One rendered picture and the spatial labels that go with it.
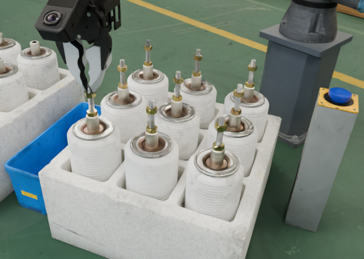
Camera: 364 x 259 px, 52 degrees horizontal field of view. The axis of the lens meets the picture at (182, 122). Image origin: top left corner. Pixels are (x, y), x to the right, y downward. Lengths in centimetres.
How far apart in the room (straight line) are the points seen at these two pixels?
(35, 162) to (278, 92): 67
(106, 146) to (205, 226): 22
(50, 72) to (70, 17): 49
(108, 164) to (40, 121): 32
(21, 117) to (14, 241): 27
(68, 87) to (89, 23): 46
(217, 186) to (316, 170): 27
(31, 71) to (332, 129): 71
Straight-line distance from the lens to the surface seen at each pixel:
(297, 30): 104
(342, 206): 100
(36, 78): 102
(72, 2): 55
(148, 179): 65
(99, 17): 59
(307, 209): 87
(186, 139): 74
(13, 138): 93
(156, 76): 89
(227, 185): 61
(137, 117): 77
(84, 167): 71
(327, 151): 77
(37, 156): 96
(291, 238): 89
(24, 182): 88
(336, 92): 74
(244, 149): 70
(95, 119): 69
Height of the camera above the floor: 65
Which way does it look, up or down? 33 degrees down
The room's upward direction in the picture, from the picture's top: 3 degrees clockwise
